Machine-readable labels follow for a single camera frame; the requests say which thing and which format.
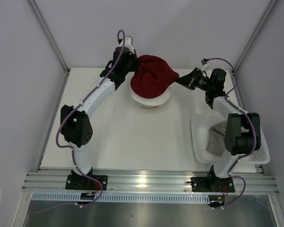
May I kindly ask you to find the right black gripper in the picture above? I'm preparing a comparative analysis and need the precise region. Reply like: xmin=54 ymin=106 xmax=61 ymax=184
xmin=175 ymin=68 xmax=213 ymax=92

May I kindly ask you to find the red cap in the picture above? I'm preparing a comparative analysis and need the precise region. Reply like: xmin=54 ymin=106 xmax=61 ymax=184
xmin=130 ymin=55 xmax=179 ymax=99

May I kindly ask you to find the white bucket hat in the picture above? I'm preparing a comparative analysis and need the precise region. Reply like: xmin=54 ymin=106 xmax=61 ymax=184
xmin=130 ymin=87 xmax=172 ymax=106

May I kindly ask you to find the grey bucket hat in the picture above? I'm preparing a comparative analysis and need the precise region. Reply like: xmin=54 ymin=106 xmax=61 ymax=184
xmin=206 ymin=121 xmax=227 ymax=157

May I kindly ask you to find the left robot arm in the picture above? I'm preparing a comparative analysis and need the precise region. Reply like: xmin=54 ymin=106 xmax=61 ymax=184
xmin=56 ymin=45 xmax=139 ymax=190

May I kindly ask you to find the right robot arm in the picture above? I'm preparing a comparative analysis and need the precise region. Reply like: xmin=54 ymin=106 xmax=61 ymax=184
xmin=176 ymin=68 xmax=261 ymax=191

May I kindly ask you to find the white plastic basket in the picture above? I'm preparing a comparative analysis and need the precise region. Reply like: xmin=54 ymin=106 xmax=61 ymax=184
xmin=191 ymin=113 xmax=270 ymax=165

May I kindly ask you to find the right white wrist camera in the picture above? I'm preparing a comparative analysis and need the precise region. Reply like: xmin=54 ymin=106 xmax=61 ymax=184
xmin=201 ymin=58 xmax=209 ymax=71

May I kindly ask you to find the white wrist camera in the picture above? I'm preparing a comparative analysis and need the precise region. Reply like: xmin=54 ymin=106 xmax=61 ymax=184
xmin=118 ymin=36 xmax=135 ymax=53
xmin=201 ymin=58 xmax=209 ymax=71

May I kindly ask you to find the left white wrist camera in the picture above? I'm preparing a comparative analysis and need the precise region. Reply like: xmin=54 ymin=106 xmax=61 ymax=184
xmin=118 ymin=36 xmax=135 ymax=53

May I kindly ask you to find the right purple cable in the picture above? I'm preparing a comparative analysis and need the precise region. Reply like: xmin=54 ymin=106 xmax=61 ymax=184
xmin=205 ymin=57 xmax=257 ymax=210

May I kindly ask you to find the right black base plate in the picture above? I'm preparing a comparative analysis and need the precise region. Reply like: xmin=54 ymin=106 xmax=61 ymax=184
xmin=190 ymin=177 xmax=235 ymax=193

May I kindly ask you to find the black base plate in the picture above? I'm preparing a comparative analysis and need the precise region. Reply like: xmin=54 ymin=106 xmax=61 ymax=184
xmin=65 ymin=172 xmax=108 ymax=191
xmin=190 ymin=177 xmax=235 ymax=193

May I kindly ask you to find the right aluminium frame post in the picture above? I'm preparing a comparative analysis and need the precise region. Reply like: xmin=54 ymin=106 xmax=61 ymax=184
xmin=234 ymin=0 xmax=280 ymax=72

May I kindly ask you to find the aluminium frame post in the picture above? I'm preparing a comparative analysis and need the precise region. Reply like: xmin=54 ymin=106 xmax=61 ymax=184
xmin=234 ymin=0 xmax=280 ymax=72
xmin=26 ymin=0 xmax=70 ymax=73

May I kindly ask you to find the aluminium mounting rail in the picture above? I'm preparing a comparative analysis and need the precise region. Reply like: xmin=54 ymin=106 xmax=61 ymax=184
xmin=22 ymin=169 xmax=280 ymax=195

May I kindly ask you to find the left aluminium frame post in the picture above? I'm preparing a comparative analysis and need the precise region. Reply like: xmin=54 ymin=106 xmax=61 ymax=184
xmin=26 ymin=0 xmax=70 ymax=73

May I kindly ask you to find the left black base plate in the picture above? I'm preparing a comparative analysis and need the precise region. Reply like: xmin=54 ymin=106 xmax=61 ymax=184
xmin=65 ymin=172 xmax=108 ymax=191

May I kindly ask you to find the white slotted cable duct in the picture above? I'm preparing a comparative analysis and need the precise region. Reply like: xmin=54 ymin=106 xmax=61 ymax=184
xmin=31 ymin=192 xmax=222 ymax=204

